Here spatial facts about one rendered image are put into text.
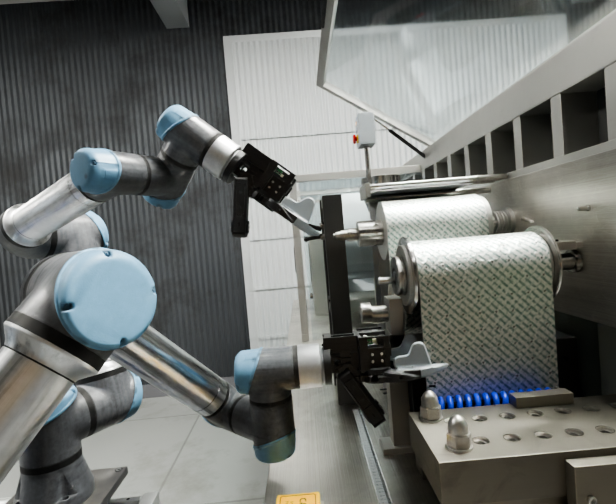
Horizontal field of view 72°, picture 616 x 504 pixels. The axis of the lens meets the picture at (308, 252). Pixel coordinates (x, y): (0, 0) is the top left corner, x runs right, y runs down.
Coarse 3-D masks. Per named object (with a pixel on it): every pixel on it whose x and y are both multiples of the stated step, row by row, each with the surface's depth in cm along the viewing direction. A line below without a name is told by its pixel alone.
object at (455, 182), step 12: (420, 180) 104; (432, 180) 103; (444, 180) 103; (456, 180) 103; (468, 180) 104; (480, 180) 104; (492, 180) 107; (360, 192) 111; (372, 192) 111; (384, 192) 107; (396, 192) 110
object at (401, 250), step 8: (544, 240) 77; (400, 248) 79; (408, 256) 76; (552, 256) 75; (408, 264) 75; (552, 264) 75; (408, 272) 75; (552, 272) 75; (408, 280) 75; (552, 280) 75; (408, 288) 76; (400, 296) 83; (408, 296) 76; (408, 304) 78
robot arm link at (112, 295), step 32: (64, 256) 52; (96, 256) 48; (128, 256) 51; (32, 288) 51; (64, 288) 44; (96, 288) 47; (128, 288) 50; (32, 320) 45; (64, 320) 44; (96, 320) 46; (128, 320) 49; (0, 352) 45; (32, 352) 44; (64, 352) 45; (96, 352) 48; (0, 384) 43; (32, 384) 44; (64, 384) 47; (0, 416) 42; (32, 416) 44; (0, 448) 42; (0, 480) 43
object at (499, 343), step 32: (448, 320) 74; (480, 320) 74; (512, 320) 74; (544, 320) 74; (448, 352) 74; (480, 352) 74; (512, 352) 75; (544, 352) 75; (448, 384) 75; (480, 384) 75; (512, 384) 75; (544, 384) 75
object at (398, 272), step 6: (396, 258) 79; (402, 258) 78; (390, 264) 83; (396, 264) 77; (402, 264) 77; (390, 270) 83; (396, 270) 78; (402, 270) 77; (396, 276) 78; (402, 276) 76; (396, 282) 79; (402, 282) 77; (396, 288) 79; (402, 288) 77; (396, 294) 80; (402, 294) 79
